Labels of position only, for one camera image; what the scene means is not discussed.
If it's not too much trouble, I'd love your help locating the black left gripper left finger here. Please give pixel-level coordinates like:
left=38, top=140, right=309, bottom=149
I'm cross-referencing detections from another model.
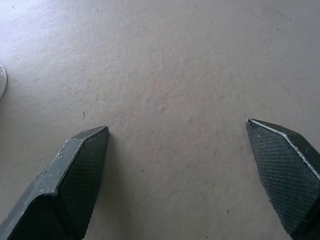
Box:
left=0, top=125, right=111, bottom=240

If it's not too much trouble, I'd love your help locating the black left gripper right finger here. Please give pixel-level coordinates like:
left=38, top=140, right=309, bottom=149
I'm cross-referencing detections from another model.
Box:
left=245, top=118, right=320, bottom=240

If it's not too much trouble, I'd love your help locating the white round object edge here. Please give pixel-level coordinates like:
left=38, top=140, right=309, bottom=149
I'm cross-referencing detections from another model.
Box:
left=0, top=63, right=8, bottom=99

